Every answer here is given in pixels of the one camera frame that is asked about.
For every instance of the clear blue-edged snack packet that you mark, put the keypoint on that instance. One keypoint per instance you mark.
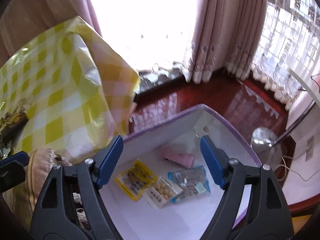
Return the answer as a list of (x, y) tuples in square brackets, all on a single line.
[(192, 180)]

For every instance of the dark gold snack packet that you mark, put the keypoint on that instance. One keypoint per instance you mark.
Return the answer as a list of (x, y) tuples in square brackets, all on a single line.
[(13, 127)]

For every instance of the dark stone window sill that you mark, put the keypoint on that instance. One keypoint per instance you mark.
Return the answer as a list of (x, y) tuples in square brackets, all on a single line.
[(160, 82)]

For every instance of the yellow snack packet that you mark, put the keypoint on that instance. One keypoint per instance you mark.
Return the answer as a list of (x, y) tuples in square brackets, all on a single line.
[(140, 177)]

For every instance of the yellow checked tablecloth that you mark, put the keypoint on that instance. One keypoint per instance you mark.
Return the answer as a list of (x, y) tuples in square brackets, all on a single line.
[(62, 80)]

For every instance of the white storage box purple rim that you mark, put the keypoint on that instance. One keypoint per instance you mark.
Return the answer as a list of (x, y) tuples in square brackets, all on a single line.
[(150, 217)]

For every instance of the beige patterned cushion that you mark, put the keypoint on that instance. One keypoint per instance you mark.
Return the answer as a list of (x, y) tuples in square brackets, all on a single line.
[(42, 160)]

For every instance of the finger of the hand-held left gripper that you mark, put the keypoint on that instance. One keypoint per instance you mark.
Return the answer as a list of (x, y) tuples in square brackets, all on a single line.
[(13, 172)]

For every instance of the white nut snack packet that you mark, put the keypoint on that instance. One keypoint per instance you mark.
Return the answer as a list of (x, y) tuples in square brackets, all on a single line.
[(162, 190)]

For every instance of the white lace sheer curtain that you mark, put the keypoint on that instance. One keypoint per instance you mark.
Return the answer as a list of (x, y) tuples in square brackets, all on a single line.
[(282, 42)]

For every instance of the pink snack packet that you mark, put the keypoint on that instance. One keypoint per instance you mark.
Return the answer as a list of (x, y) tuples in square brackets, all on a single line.
[(180, 158)]

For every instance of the silver round stand base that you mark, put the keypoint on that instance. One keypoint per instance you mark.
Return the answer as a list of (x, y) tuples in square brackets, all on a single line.
[(262, 140)]

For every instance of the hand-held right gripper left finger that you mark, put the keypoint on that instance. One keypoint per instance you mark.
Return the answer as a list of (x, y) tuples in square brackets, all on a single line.
[(110, 160)]

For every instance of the white table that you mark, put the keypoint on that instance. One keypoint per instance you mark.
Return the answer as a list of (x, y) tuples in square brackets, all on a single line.
[(307, 85)]

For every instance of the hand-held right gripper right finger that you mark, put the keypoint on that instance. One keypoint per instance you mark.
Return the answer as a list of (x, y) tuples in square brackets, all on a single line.
[(212, 160)]

